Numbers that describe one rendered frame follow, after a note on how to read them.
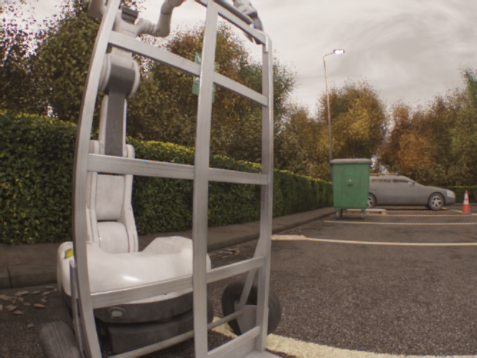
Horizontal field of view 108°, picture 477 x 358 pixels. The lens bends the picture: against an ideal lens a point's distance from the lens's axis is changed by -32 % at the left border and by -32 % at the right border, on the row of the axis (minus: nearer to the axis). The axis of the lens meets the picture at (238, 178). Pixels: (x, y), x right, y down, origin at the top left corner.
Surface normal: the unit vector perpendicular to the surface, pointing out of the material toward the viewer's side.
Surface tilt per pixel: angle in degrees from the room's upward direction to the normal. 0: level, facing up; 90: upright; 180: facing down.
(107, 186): 97
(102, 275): 53
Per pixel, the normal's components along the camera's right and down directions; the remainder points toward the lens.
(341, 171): -0.49, 0.00
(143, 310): 0.54, -0.04
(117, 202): 0.70, 0.10
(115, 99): 0.69, -0.25
